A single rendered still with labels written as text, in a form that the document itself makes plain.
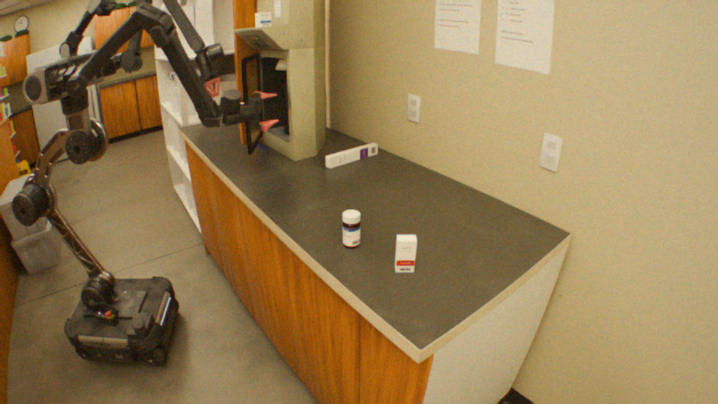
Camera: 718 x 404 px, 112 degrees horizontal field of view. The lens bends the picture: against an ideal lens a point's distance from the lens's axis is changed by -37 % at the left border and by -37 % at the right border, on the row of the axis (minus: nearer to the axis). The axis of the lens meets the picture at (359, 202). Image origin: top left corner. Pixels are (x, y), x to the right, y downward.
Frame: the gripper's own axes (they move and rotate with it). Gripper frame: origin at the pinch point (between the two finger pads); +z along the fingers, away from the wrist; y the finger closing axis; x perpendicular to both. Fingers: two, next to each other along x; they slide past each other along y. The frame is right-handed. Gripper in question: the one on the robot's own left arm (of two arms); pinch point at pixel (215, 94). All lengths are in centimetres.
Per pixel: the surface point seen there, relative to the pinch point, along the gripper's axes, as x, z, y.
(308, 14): -35, -17, -37
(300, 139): -19.5, 31.1, -23.5
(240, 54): -19.7, -13.4, 4.0
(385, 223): -5, 53, -81
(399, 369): 25, 71, -109
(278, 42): -19.6, -9.5, -33.4
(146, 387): 99, 106, 9
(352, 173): -23, 48, -46
